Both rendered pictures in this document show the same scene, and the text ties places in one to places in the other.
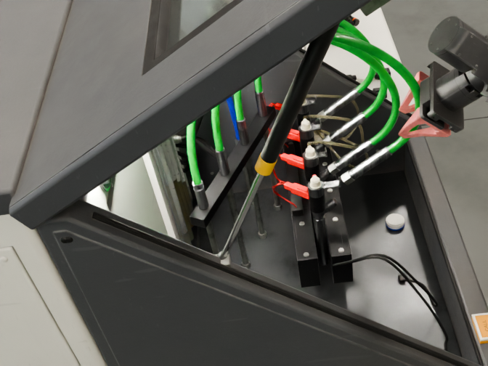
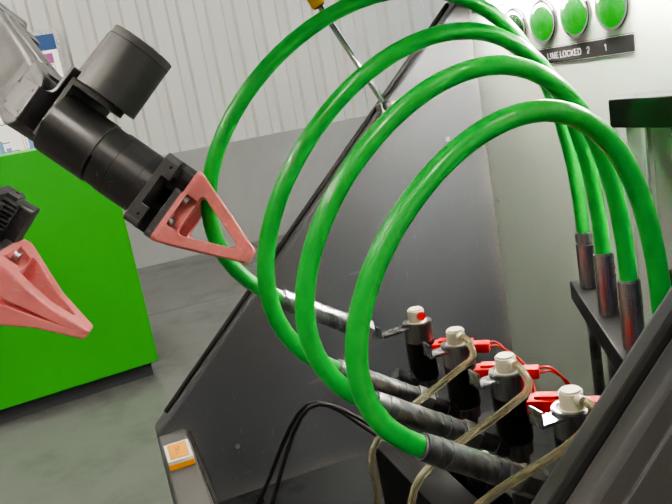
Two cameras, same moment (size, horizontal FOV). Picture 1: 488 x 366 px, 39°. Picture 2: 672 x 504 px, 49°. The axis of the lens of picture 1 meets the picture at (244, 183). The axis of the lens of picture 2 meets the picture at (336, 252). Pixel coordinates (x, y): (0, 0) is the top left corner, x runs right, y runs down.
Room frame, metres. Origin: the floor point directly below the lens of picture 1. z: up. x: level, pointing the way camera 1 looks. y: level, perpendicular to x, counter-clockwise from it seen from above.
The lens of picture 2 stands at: (1.46, -0.45, 1.35)
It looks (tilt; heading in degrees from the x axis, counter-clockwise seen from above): 13 degrees down; 157
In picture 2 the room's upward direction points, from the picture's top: 10 degrees counter-clockwise
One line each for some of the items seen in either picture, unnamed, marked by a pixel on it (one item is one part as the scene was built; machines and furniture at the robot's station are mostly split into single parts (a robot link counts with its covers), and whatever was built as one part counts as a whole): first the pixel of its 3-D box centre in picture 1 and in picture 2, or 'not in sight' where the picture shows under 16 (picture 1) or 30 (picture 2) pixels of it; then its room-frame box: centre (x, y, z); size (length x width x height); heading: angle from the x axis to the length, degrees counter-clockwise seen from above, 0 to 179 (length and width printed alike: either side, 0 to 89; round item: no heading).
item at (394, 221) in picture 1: (395, 221); not in sight; (0.98, -0.30, 0.84); 0.04 x 0.04 x 0.01
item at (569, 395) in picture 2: not in sight; (573, 408); (1.09, -0.14, 1.12); 0.02 x 0.02 x 0.03
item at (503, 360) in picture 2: (306, 127); (507, 372); (1.01, -0.14, 1.12); 0.02 x 0.02 x 0.03
